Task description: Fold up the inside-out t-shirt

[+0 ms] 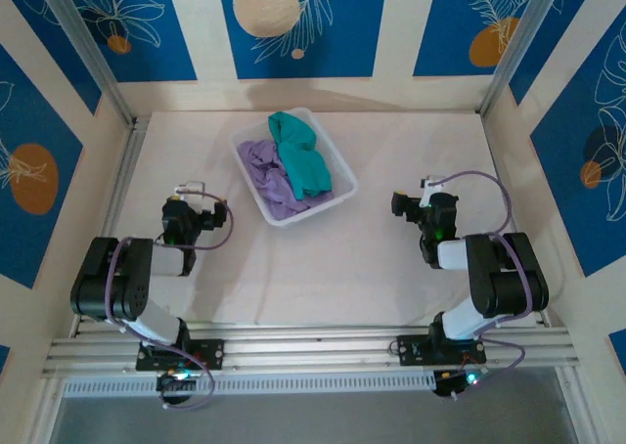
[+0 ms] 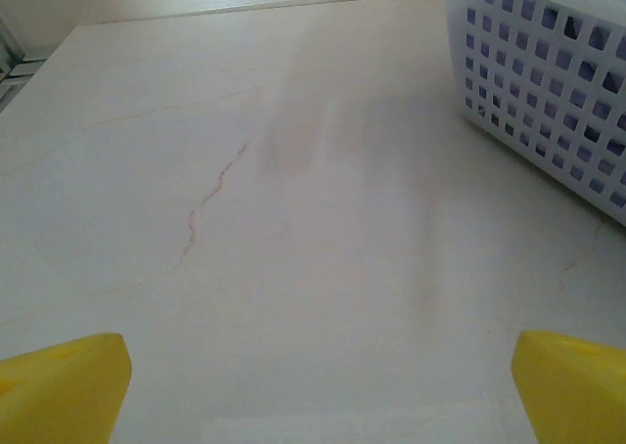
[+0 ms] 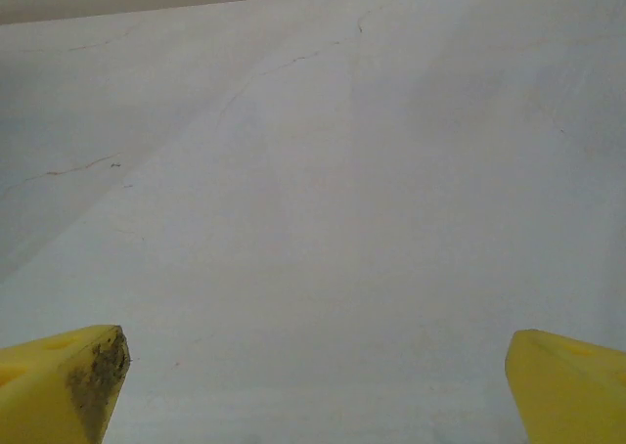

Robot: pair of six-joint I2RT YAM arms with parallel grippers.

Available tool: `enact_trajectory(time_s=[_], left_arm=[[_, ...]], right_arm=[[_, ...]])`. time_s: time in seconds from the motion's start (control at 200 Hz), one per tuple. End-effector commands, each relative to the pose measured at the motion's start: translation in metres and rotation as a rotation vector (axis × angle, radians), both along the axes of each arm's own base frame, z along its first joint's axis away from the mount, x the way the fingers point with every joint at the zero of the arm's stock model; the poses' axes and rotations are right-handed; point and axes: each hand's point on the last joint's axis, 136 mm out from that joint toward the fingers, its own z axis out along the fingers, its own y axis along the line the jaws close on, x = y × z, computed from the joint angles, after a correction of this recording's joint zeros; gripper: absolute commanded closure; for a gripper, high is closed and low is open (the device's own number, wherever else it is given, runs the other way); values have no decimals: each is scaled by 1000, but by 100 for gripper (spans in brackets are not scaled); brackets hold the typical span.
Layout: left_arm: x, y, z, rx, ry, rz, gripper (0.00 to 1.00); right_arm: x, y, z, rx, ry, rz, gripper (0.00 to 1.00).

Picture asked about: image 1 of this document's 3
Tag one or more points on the white table cover cloth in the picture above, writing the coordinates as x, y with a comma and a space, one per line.
367, 268

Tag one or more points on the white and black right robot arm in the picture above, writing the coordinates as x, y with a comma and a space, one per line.
508, 278

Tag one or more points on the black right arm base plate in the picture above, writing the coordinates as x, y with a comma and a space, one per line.
413, 351

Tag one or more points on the aluminium mounting rail frame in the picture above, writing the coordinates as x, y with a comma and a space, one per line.
318, 351

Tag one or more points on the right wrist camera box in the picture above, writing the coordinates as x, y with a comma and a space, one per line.
430, 186

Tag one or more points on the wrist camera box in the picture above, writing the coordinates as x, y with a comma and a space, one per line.
192, 192
430, 186

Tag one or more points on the teal t-shirt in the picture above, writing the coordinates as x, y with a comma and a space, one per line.
305, 165

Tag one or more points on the purple t-shirt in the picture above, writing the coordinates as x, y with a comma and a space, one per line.
266, 180

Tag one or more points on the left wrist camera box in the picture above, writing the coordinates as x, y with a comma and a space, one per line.
192, 192

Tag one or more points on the black right controller board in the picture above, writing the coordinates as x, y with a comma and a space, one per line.
455, 384

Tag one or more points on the white plastic basket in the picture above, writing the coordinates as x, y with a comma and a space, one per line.
288, 219

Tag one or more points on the black left controller board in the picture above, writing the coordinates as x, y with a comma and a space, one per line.
171, 383

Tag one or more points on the black controller board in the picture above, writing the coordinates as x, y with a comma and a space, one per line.
171, 383
455, 384

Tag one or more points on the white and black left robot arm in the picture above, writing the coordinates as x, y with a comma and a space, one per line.
132, 287

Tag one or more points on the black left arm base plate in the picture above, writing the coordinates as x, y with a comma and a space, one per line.
210, 353

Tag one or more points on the aluminium corner post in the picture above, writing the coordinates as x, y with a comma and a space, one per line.
88, 43
518, 43

